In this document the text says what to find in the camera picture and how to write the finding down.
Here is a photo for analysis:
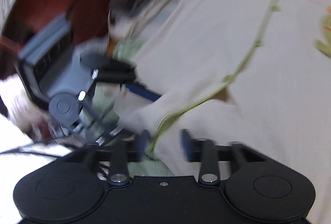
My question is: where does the light green garment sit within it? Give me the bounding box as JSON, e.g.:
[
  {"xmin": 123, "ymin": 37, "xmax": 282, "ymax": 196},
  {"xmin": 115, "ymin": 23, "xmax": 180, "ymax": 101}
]
[{"xmin": 82, "ymin": 37, "xmax": 173, "ymax": 177}]

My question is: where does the red wooden dresser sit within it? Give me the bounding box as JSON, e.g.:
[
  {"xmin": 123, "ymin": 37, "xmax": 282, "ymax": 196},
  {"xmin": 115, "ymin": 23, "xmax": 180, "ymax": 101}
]
[{"xmin": 1, "ymin": 0, "xmax": 110, "ymax": 79}]

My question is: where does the cream waffle knit garment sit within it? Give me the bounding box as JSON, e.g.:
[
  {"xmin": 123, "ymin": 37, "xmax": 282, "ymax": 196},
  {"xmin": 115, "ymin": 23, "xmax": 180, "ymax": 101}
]
[{"xmin": 117, "ymin": 0, "xmax": 330, "ymax": 223}]

